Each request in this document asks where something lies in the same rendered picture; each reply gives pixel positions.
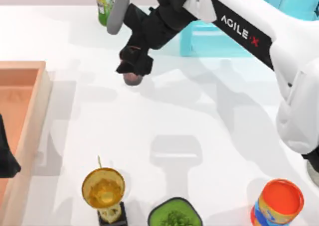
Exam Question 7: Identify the small grey-brown round object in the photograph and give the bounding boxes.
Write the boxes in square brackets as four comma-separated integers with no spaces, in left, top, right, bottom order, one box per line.
[123,72,143,87]

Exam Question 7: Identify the pale grey rounded box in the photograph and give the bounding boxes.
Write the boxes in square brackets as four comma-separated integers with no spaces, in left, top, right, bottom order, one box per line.
[106,0,131,35]

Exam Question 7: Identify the green bottle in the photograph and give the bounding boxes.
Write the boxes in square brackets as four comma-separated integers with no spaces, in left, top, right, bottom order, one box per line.
[93,0,116,27]

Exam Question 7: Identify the light blue rack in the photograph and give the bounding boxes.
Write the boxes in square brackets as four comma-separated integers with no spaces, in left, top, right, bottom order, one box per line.
[180,0,319,57]

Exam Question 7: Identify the shallow salmon-coloured box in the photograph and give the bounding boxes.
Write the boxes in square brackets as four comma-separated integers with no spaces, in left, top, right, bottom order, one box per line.
[0,60,53,226]

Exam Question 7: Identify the gold trophy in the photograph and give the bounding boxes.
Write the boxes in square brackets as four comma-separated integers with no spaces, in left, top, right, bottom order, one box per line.
[81,155,128,226]

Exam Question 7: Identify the black pot with green plant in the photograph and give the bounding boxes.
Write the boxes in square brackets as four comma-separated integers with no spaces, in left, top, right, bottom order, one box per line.
[147,197,203,226]

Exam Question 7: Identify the orange-lidded yellow and blue can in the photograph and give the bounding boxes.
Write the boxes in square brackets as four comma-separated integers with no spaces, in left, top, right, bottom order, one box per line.
[250,178,305,226]

